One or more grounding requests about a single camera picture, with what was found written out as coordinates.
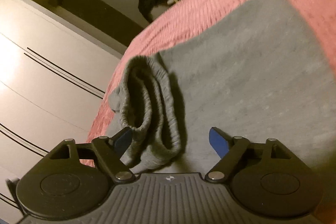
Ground grey sweatpants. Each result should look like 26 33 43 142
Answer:
102 0 336 212

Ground white wardrobe with black lines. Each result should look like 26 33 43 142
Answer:
1 0 125 223

